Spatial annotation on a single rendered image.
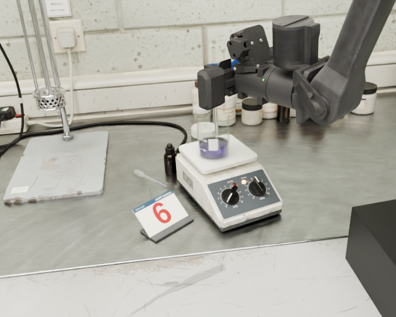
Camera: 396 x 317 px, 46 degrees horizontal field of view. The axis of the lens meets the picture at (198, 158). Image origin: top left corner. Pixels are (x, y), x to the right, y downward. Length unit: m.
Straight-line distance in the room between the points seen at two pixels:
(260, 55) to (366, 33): 0.20
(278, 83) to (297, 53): 0.06
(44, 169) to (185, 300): 0.51
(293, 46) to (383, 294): 0.35
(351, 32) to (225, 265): 0.39
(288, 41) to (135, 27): 0.71
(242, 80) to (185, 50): 0.61
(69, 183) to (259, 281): 0.47
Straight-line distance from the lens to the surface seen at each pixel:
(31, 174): 1.07
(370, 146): 1.15
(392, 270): 0.65
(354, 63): 0.61
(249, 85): 0.72
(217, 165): 0.84
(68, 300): 0.74
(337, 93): 0.63
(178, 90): 1.31
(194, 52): 1.33
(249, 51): 0.72
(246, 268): 0.75
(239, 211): 0.82
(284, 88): 0.68
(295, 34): 0.65
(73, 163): 1.08
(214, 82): 0.70
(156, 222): 0.83
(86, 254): 0.81
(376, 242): 0.67
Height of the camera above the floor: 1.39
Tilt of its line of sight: 28 degrees down
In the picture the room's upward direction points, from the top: 3 degrees counter-clockwise
